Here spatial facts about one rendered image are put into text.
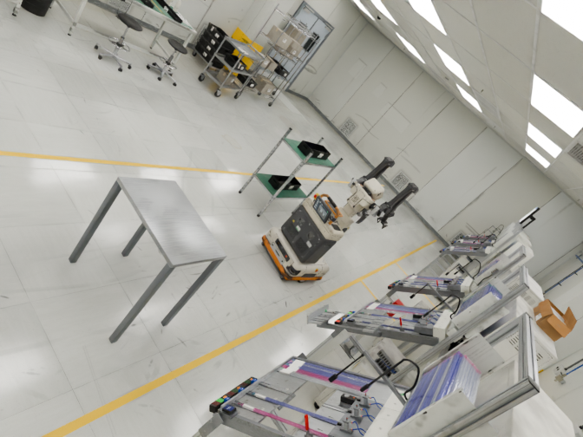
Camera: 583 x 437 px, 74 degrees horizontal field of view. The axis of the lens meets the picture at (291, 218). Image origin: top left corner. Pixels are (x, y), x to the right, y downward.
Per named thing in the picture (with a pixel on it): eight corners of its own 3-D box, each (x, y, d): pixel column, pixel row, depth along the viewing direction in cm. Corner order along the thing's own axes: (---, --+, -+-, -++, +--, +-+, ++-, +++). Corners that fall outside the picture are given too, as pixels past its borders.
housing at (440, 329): (432, 346, 270) (433, 326, 269) (444, 326, 312) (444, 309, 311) (444, 348, 266) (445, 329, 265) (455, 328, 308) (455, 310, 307)
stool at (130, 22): (88, 45, 527) (107, 3, 501) (121, 56, 571) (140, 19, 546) (103, 67, 511) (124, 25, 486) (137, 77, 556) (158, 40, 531)
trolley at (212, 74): (195, 78, 719) (225, 31, 679) (220, 82, 802) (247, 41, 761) (215, 97, 714) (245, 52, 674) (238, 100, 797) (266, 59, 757)
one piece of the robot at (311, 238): (293, 271, 421) (345, 219, 387) (271, 233, 448) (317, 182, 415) (311, 271, 446) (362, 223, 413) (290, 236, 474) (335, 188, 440)
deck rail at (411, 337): (342, 329, 303) (342, 322, 302) (343, 329, 304) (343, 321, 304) (438, 347, 266) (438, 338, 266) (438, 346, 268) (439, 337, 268)
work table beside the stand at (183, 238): (125, 252, 308) (175, 180, 276) (167, 325, 284) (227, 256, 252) (68, 258, 270) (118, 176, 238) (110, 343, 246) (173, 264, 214)
